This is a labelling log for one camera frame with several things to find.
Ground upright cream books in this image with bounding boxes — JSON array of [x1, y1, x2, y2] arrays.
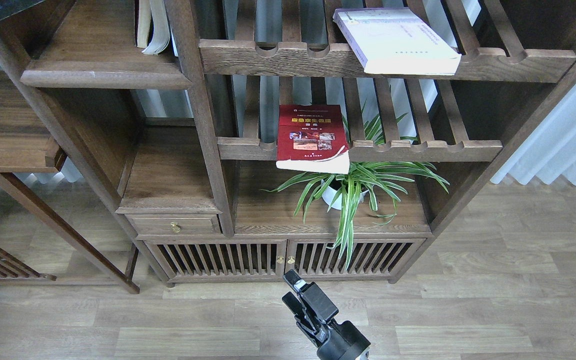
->
[[134, 0, 178, 57]]

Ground white plant pot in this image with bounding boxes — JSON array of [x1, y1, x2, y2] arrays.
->
[[320, 180, 369, 211]]

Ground dark wooden side table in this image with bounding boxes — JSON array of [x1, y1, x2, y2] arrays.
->
[[0, 71, 140, 294]]

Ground green spider plant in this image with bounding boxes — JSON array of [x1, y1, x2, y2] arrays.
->
[[264, 102, 451, 270]]

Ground white paperback book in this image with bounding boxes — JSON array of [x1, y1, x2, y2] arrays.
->
[[333, 7, 461, 76]]

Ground brass drawer knob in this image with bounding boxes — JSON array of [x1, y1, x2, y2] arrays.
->
[[170, 222, 181, 234]]

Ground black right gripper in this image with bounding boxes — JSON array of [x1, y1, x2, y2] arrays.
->
[[281, 269, 371, 360]]

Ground red paperback book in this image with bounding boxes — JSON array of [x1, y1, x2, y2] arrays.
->
[[276, 104, 350, 174]]

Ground white pleated curtain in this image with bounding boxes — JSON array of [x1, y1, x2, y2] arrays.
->
[[491, 84, 576, 185]]

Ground large dark wooden bookshelf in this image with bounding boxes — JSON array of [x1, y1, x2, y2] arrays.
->
[[0, 0, 576, 284]]

